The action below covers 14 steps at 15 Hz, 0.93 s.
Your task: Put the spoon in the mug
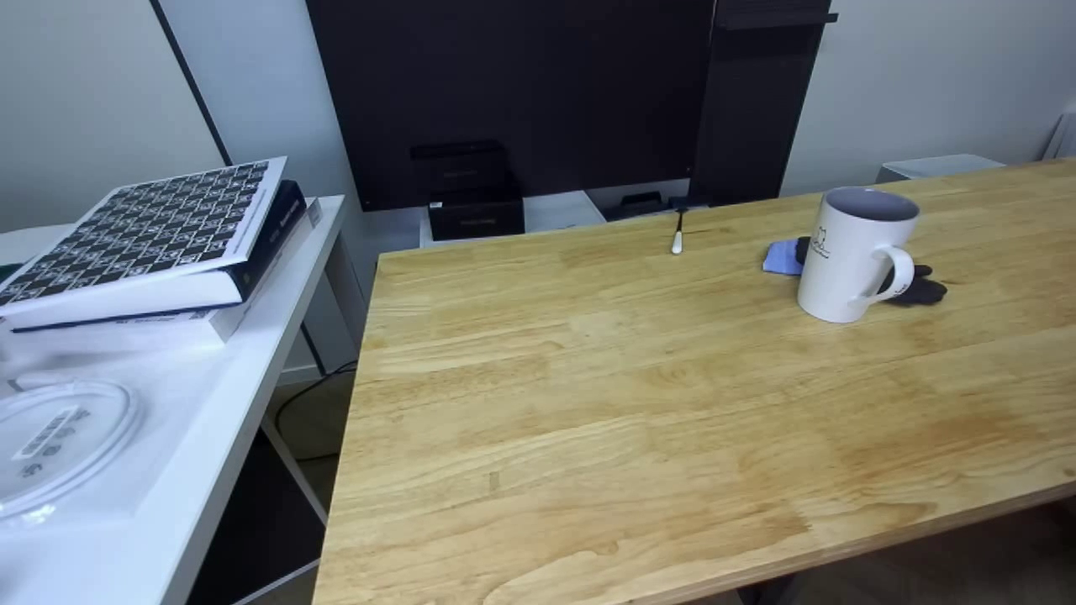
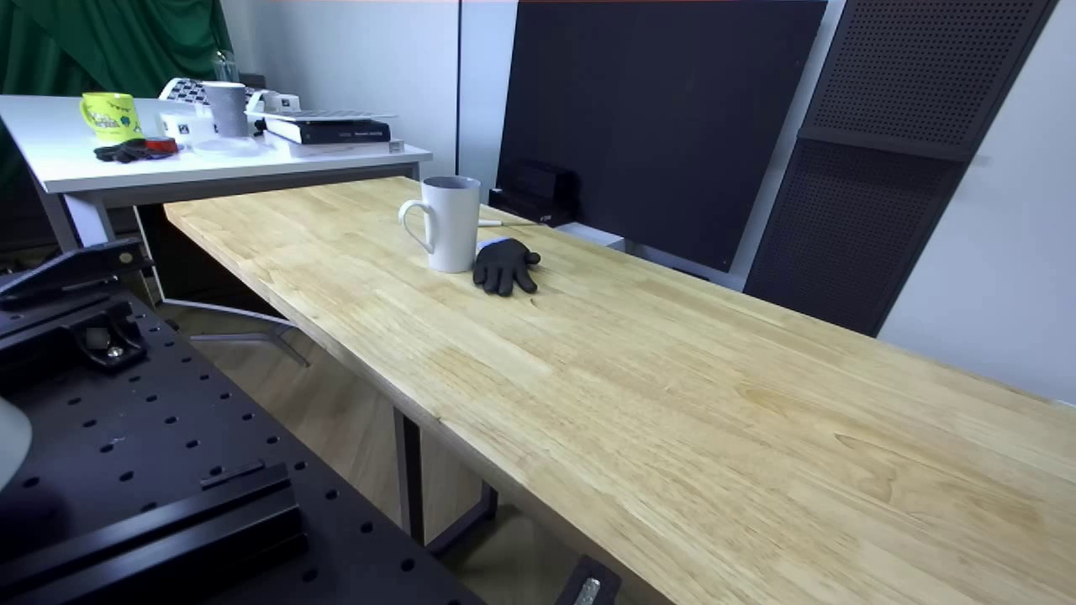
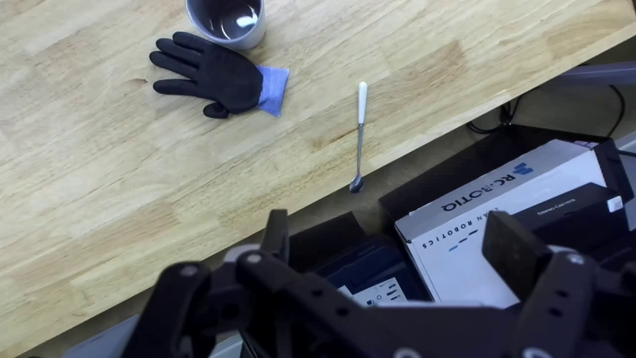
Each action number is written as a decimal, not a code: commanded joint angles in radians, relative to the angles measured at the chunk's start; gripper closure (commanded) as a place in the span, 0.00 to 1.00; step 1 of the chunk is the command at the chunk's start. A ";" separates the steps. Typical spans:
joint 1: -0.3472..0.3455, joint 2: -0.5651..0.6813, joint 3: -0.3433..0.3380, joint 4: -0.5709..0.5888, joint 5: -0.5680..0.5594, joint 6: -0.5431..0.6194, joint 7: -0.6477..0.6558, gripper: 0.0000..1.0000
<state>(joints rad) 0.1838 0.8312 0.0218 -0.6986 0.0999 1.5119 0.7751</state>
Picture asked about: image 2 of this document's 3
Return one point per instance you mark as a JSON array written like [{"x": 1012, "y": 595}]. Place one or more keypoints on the white patterned box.
[{"x": 178, "y": 96}]

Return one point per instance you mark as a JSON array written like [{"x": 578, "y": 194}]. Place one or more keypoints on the grey round disc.
[{"x": 6, "y": 441}]

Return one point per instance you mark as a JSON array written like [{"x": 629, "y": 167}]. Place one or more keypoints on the yellow-green cup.
[{"x": 107, "y": 116}]

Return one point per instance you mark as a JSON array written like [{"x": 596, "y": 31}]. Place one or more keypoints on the small white object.
[{"x": 274, "y": 101}]

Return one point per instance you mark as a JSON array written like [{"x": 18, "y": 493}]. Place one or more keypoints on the green curtain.
[{"x": 103, "y": 45}]

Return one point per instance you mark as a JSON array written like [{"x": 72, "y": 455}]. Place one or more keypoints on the black metal bracket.
[{"x": 105, "y": 345}]

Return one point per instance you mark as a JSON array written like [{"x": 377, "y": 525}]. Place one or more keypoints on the large black panel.
[{"x": 649, "y": 111}]

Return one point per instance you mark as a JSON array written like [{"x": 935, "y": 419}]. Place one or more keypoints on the grey mug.
[{"x": 227, "y": 108}]

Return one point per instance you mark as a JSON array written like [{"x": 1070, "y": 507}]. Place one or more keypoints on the white book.
[{"x": 338, "y": 149}]

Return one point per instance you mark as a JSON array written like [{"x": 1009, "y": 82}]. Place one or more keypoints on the black aluminium rail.
[{"x": 154, "y": 540}]

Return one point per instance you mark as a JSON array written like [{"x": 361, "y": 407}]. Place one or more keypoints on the dark perforated panel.
[{"x": 884, "y": 168}]

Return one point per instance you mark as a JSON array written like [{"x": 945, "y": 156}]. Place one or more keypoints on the white ceramic mug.
[{"x": 456, "y": 223}]

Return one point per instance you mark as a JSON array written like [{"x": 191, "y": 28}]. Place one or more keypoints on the black work glove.
[{"x": 504, "y": 265}]

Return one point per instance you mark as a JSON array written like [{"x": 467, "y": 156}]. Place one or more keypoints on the checkered cover book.
[{"x": 329, "y": 131}]

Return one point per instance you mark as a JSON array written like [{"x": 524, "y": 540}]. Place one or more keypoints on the black table leg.
[{"x": 411, "y": 481}]

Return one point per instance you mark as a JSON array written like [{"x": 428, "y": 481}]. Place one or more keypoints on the white side table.
[{"x": 68, "y": 156}]

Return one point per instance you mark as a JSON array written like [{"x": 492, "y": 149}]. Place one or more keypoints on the black perforated breadboard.
[{"x": 168, "y": 439}]

